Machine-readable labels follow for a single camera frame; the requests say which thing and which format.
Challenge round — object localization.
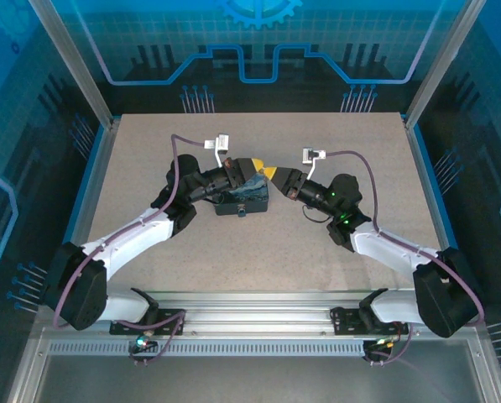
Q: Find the grey slotted cable duct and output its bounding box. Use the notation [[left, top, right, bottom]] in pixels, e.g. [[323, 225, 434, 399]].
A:
[[48, 340, 367, 358]]

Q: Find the grey metal front tray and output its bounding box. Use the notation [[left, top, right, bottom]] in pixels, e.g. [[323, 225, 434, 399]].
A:
[[4, 327, 501, 403]]

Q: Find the blue starry night tin box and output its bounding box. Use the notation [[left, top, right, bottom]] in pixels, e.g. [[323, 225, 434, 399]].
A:
[[215, 175, 272, 217]]

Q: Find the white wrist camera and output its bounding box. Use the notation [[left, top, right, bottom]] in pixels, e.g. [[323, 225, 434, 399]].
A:
[[202, 133, 231, 168], [301, 146, 329, 181]]

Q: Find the aluminium side rail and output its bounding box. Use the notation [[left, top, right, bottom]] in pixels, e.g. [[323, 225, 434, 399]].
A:
[[402, 117, 465, 304], [51, 119, 119, 306]]

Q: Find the aluminium mounting rail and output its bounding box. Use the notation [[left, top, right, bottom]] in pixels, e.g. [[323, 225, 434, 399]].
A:
[[59, 290, 463, 338]]

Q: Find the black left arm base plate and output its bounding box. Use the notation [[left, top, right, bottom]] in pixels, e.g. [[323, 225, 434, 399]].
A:
[[109, 307, 186, 337]]

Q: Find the aluminium frame post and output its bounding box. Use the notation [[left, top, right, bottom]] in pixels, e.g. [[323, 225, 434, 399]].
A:
[[28, 0, 117, 127], [402, 0, 486, 128]]

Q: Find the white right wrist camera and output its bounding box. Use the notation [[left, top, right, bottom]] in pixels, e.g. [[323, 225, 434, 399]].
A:
[[301, 146, 329, 181]]

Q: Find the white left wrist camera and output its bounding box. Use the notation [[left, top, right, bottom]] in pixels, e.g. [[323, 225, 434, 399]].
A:
[[202, 133, 231, 168]]

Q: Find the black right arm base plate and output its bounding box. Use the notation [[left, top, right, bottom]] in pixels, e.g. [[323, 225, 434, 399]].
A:
[[329, 306, 410, 337]]

